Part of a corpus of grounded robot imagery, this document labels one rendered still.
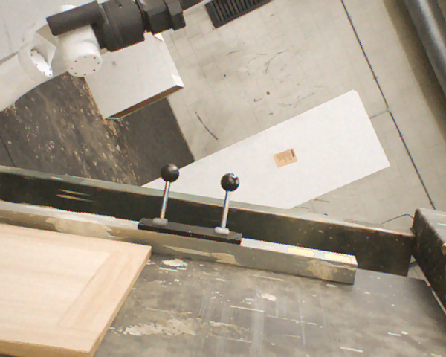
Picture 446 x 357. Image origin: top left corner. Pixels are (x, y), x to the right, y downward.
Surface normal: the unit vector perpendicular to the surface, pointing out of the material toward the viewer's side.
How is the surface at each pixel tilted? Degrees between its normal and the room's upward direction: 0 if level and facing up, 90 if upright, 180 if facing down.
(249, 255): 90
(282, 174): 90
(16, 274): 57
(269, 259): 90
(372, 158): 90
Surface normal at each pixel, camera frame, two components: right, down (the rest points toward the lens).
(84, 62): 0.39, 0.83
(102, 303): 0.14, -0.97
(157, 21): 0.33, 0.59
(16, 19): -0.14, 0.07
